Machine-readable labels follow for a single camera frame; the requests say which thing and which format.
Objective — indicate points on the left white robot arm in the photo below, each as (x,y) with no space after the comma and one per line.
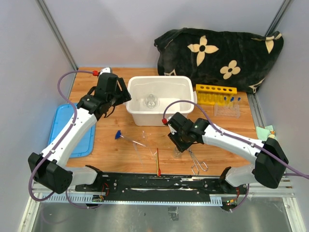
(49,167)

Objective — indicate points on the yellow test tube rack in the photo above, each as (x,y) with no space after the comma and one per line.
(211,95)

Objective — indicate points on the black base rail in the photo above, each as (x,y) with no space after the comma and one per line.
(152,188)

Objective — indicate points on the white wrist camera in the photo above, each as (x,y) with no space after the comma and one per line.
(105,70)
(172,130)

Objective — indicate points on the blue plastic lid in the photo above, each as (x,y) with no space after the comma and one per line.
(71,136)

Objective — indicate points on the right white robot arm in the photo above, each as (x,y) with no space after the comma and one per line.
(267,159)

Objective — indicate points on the clear plastic pipette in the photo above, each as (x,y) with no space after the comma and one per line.
(138,154)

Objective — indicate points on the metal crucible tongs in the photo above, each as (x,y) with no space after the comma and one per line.
(197,165)

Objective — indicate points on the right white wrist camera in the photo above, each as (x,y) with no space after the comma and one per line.
(172,130)

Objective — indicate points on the black floral blanket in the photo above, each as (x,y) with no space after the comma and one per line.
(220,58)

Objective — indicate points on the glass conical flask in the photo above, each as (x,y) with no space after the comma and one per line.
(151,101)

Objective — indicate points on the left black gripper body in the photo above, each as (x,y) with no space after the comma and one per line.
(120,96)

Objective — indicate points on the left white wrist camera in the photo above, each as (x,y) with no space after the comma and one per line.
(105,70)

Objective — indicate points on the green cartoon cloth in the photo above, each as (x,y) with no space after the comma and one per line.
(263,133)

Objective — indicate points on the small glass beaker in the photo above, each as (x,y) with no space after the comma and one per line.
(177,154)

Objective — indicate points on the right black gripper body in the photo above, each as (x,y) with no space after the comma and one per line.
(178,138)

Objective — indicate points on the white plastic bin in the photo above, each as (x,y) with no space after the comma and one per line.
(168,89)

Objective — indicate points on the clear plastic tube rack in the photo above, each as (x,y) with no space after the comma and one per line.
(227,111)

